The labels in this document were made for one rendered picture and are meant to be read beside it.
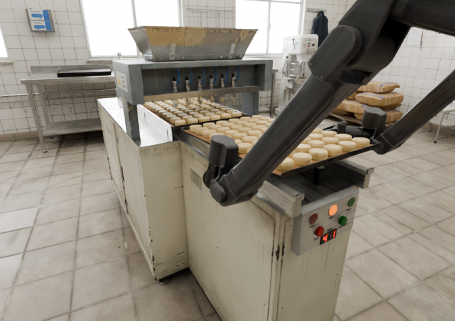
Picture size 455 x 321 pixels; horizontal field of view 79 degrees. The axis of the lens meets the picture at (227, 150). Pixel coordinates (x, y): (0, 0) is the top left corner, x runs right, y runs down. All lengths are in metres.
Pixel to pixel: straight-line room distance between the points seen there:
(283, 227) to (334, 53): 0.52
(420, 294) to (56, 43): 4.55
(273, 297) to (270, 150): 0.56
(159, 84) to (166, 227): 0.70
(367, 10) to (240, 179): 0.35
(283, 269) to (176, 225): 0.74
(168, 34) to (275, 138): 0.86
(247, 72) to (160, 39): 0.49
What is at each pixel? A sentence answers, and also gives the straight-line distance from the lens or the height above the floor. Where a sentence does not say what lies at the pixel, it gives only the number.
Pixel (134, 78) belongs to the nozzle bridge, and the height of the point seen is 1.13.
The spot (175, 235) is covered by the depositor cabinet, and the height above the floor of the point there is 0.33.
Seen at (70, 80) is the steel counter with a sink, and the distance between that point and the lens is 3.81.
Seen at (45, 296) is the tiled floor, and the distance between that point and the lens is 1.92.
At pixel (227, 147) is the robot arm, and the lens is 0.61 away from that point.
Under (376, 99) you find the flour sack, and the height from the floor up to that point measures 0.49.
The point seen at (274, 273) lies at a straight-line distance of 0.88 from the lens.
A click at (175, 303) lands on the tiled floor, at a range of 1.65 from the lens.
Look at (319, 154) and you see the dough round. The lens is 0.77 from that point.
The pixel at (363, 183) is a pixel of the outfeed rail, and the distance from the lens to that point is 0.93.
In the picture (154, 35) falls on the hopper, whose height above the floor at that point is 1.28.
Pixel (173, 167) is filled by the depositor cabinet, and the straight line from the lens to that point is 1.32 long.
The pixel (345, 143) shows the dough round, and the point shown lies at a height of 0.98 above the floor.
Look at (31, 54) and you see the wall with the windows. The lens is 4.59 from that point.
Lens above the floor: 1.25
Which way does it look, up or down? 21 degrees down
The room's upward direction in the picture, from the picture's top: straight up
